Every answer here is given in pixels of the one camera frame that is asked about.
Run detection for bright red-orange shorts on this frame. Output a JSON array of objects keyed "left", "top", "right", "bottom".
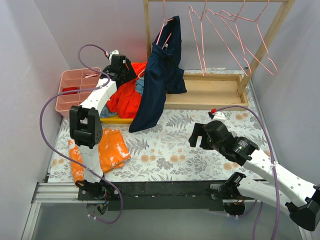
[{"left": 106, "top": 62, "right": 148, "bottom": 119}]

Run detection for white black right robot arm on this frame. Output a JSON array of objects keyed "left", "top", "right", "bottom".
[{"left": 188, "top": 120, "right": 320, "bottom": 232}]

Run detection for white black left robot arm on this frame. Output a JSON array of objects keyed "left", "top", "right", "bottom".
[{"left": 69, "top": 50, "right": 135, "bottom": 200}]

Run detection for navy blue mesh shorts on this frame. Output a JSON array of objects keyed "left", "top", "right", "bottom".
[{"left": 128, "top": 15, "right": 187, "bottom": 133}]

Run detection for light blue shorts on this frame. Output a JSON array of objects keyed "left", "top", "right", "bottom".
[{"left": 99, "top": 77, "right": 146, "bottom": 118}]

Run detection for orange white tie-dye shorts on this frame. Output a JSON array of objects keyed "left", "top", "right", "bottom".
[{"left": 68, "top": 127, "right": 131, "bottom": 183}]

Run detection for wooden clothes rack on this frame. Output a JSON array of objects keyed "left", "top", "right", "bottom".
[{"left": 143, "top": 0, "right": 295, "bottom": 111}]

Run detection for floral patterned table mat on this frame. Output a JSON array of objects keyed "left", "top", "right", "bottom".
[{"left": 47, "top": 69, "right": 280, "bottom": 183}]

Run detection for pink divided organizer bin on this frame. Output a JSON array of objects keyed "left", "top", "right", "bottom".
[{"left": 55, "top": 68, "right": 100, "bottom": 118}]

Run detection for yellow plastic tray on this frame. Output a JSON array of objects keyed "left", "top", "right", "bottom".
[{"left": 100, "top": 115, "right": 134, "bottom": 125}]

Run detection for red item in bin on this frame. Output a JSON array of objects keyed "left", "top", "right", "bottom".
[{"left": 62, "top": 86, "right": 80, "bottom": 96}]

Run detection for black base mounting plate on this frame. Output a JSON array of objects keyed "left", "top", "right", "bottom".
[{"left": 77, "top": 180, "right": 258, "bottom": 212}]

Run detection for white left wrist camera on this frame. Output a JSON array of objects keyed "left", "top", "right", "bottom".
[{"left": 104, "top": 49, "right": 120, "bottom": 62}]

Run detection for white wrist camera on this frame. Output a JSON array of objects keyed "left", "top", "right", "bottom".
[
  {"left": 208, "top": 108, "right": 226, "bottom": 123},
  {"left": 104, "top": 49, "right": 120, "bottom": 62}
]

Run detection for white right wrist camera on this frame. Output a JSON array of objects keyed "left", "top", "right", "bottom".
[{"left": 208, "top": 108, "right": 226, "bottom": 123}]

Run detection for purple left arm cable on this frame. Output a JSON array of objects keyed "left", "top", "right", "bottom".
[{"left": 39, "top": 44, "right": 124, "bottom": 224}]

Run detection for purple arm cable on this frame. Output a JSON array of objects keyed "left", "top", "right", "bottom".
[
  {"left": 217, "top": 105, "right": 282, "bottom": 240},
  {"left": 39, "top": 44, "right": 124, "bottom": 224}
]

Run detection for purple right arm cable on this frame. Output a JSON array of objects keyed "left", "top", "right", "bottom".
[{"left": 217, "top": 105, "right": 282, "bottom": 240}]

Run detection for pink wire hanger with navy shorts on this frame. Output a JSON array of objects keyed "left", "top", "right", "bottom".
[{"left": 156, "top": 0, "right": 174, "bottom": 46}]

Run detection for aluminium frame rail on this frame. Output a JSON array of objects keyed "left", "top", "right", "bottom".
[{"left": 21, "top": 181, "right": 81, "bottom": 240}]

